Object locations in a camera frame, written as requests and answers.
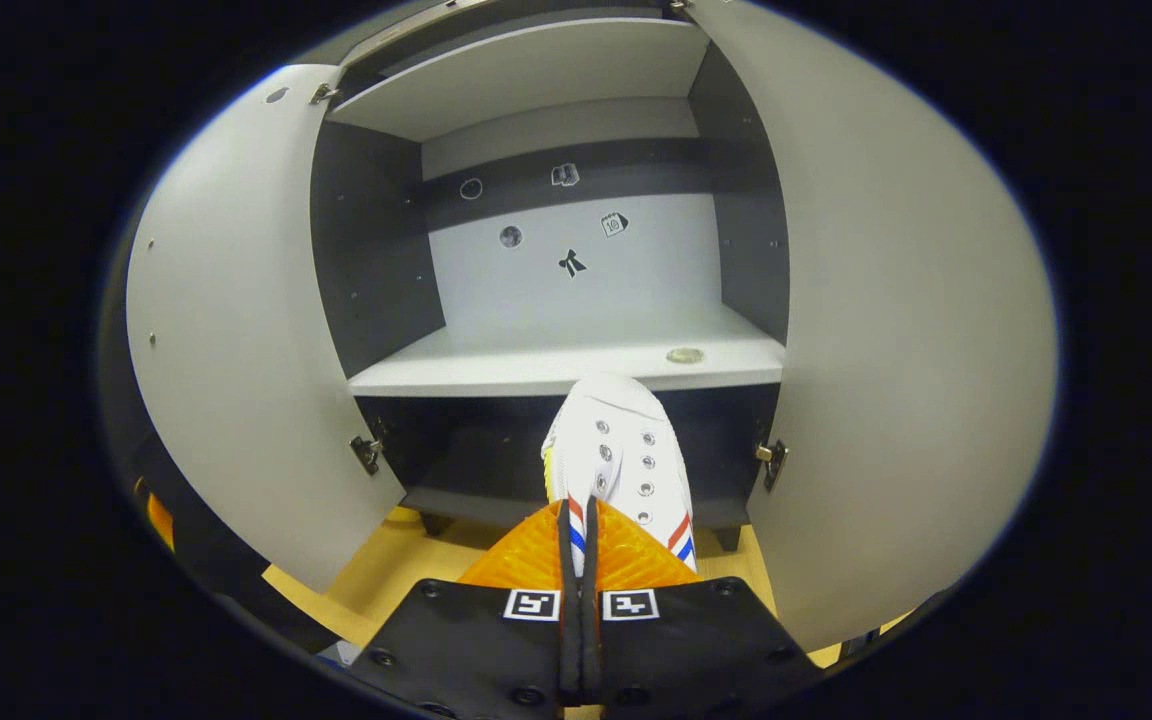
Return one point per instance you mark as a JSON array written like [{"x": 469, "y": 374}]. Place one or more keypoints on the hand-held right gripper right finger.
[{"x": 696, "y": 640}]

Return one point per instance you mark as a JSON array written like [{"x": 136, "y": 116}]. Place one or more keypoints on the grey shoe cabinet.
[{"x": 576, "y": 300}]

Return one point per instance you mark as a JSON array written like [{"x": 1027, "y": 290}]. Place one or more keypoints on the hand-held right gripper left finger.
[{"x": 476, "y": 640}]

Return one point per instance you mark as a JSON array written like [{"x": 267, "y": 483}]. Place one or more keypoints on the yellow plush toy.
[{"x": 402, "y": 515}]

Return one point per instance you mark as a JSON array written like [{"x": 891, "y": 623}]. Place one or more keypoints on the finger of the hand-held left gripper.
[{"x": 161, "y": 520}]

